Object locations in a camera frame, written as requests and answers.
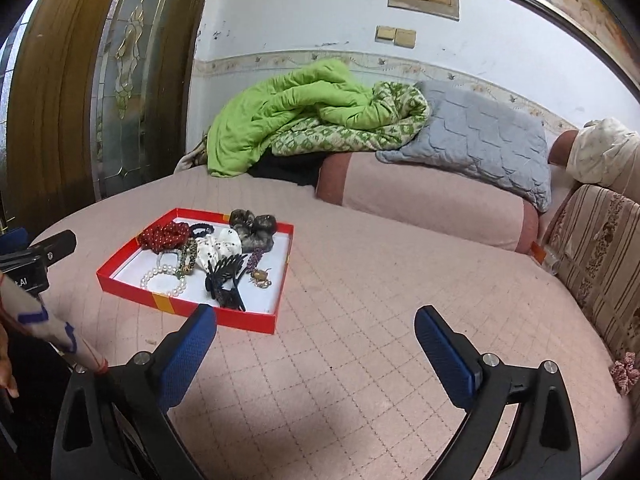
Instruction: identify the white cherry print scrunchie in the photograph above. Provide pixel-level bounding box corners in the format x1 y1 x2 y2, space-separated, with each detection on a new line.
194 227 244 271

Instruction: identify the pink floral fabric bow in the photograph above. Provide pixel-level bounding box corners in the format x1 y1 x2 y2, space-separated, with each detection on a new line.
609 351 640 395

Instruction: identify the white pearl bracelet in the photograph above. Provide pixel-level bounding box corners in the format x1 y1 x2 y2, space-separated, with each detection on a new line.
140 252 188 299

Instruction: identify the person's left hand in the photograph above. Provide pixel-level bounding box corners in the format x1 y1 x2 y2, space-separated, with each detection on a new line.
0 327 20 400

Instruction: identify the grey velvet scrunchie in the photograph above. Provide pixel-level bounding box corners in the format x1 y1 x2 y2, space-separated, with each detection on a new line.
229 209 279 251

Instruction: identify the green white patterned quilt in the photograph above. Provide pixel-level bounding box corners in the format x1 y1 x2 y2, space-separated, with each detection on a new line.
270 81 431 156

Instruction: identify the wooden door with glass panel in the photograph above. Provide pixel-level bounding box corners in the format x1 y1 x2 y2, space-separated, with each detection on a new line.
0 0 222 242

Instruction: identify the beige patterned cloth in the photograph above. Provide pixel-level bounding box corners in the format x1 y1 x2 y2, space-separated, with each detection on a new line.
174 131 212 174

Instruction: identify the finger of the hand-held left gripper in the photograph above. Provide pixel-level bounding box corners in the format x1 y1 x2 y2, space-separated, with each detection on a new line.
27 229 77 264

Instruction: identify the green blanket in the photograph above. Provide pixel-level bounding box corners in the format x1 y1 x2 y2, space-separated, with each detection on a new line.
206 58 386 179

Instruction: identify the pink quilted bed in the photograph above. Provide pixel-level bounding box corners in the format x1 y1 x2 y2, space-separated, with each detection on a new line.
30 172 634 480

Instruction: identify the grey quilted pillow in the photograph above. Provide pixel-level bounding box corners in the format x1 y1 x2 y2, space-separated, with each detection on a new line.
375 80 552 214

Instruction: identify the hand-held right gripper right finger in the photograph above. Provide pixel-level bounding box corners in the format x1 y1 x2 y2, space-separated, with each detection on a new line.
415 305 584 480

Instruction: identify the white pillow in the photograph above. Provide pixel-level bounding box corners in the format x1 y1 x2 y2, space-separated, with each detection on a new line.
565 117 640 187

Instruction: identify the pink bolster pillow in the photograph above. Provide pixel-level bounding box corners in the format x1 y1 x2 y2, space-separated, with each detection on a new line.
315 152 540 254

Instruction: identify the red patterned scrunchie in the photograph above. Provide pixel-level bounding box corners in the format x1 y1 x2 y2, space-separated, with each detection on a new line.
137 221 194 255

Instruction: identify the black hair claw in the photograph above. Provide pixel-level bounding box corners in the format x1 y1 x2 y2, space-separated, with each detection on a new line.
202 254 249 313

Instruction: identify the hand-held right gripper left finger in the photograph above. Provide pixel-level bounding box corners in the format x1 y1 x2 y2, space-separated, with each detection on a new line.
50 303 218 480

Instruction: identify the black cloth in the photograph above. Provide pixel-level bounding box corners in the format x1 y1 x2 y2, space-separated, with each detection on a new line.
247 152 326 189

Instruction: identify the red cardboard tray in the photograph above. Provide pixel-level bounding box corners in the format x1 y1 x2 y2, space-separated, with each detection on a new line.
96 207 295 336

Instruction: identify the green brown bead bracelet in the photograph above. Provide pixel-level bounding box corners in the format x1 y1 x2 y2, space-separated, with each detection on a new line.
175 240 199 279

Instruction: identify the brown pink cushion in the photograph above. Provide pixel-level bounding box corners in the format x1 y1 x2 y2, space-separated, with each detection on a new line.
547 129 582 167

